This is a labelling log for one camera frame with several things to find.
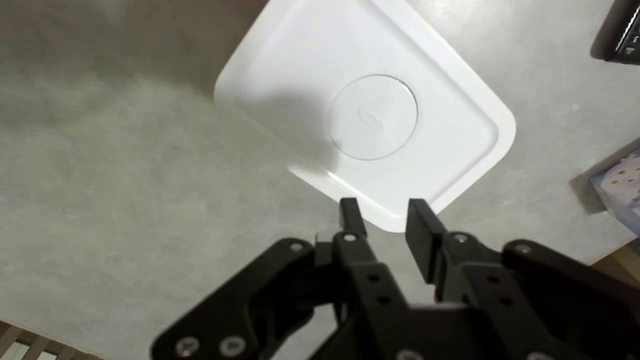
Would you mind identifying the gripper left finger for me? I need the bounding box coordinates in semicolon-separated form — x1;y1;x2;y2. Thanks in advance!
150;197;416;360

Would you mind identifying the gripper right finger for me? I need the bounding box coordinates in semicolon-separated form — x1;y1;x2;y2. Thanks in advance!
404;198;640;360

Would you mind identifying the white square plastic lid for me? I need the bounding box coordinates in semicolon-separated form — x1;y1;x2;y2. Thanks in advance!
214;0;518;234

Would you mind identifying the light blue tissue box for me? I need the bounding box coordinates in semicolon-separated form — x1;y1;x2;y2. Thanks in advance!
589;149;640;237

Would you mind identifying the black keyboard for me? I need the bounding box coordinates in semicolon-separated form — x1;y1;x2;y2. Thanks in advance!
602;0;640;65

